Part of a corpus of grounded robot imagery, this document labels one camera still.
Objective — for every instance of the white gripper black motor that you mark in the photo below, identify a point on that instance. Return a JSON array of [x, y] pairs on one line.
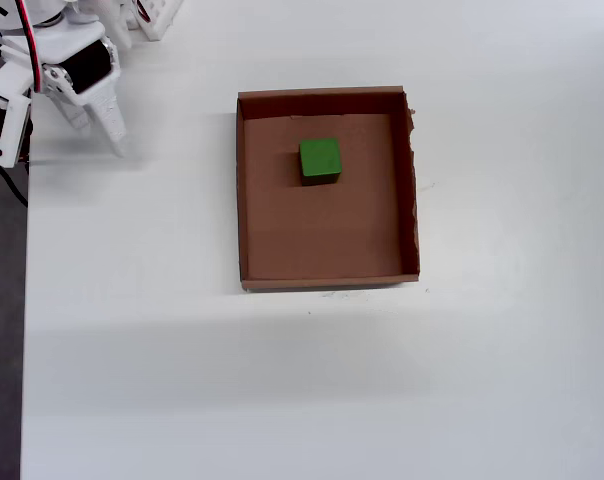
[[91, 70]]

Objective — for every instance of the brown cardboard box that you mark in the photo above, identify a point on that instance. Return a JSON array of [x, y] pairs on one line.
[[322, 235]]

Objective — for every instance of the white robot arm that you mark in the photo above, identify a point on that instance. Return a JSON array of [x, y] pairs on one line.
[[82, 10]]

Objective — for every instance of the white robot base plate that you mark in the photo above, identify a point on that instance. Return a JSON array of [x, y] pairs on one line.
[[159, 17]]

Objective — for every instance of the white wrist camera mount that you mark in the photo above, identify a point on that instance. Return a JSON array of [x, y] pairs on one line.
[[12, 140]]

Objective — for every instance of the green cube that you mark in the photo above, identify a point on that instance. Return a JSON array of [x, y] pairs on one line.
[[321, 157]]

